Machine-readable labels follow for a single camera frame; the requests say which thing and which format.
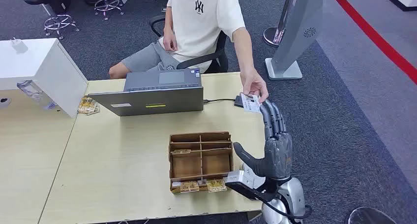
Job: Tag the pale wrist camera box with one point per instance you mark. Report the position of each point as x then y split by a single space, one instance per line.
238 177

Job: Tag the white charger plug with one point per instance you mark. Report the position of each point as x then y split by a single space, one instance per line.
19 45

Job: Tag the person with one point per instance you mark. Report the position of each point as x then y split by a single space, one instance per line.
198 23

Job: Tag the person's right forearm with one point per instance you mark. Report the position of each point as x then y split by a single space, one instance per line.
168 20

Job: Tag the brown wooden organizer box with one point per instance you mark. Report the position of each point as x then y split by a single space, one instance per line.
187 165

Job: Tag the round dark glossy disc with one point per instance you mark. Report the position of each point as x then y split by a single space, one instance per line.
368 216

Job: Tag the red barrier strip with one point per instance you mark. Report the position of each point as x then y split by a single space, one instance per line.
374 36

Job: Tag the small black hub box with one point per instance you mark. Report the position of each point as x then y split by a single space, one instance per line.
238 102

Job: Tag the stack of yellow cards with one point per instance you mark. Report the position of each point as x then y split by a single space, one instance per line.
87 105

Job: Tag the white card reader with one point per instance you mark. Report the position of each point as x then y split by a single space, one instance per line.
249 170

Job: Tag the white cabinet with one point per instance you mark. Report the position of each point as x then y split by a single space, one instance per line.
29 62

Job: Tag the grey desk grommet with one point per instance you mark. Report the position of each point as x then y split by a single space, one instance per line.
4 102

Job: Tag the white ID card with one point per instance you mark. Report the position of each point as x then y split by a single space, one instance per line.
251 103

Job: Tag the yellow printed key card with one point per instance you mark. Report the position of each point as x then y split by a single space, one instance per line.
216 185
189 187
180 151

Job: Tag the clear plastic bottle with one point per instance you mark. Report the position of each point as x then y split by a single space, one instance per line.
34 93

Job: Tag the grey standing kiosk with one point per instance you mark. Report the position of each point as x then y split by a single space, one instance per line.
296 30

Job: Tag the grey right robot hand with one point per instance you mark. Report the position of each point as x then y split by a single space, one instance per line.
277 150

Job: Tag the person's left forearm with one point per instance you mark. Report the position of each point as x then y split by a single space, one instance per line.
243 49

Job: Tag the person's right hand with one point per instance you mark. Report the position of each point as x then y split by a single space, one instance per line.
170 40

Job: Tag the grey laptop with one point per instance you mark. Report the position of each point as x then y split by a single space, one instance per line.
153 102

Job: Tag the person's left hand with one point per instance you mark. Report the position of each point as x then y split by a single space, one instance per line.
255 82

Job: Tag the chrome stanchion post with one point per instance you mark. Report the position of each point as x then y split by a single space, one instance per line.
272 36

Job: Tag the black office chair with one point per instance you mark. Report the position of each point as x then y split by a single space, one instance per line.
221 61

